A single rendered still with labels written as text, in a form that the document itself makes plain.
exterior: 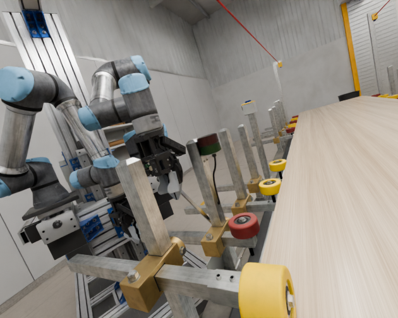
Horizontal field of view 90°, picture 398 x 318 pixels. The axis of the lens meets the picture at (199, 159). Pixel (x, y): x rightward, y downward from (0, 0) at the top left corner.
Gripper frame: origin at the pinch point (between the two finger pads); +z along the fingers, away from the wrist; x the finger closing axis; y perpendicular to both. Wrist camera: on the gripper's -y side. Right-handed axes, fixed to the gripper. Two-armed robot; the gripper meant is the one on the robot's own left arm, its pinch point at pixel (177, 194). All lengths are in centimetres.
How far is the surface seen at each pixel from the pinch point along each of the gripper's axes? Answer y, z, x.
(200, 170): -3.7, -5.2, 8.2
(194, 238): 0.1, 15.0, 0.7
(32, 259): -28, 70, -257
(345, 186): -18.4, 10.5, 43.0
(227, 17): -788, -359, -157
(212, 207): -3.7, 6.8, 8.3
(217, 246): 3.2, 15.1, 10.3
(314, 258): 10.9, 10.5, 34.3
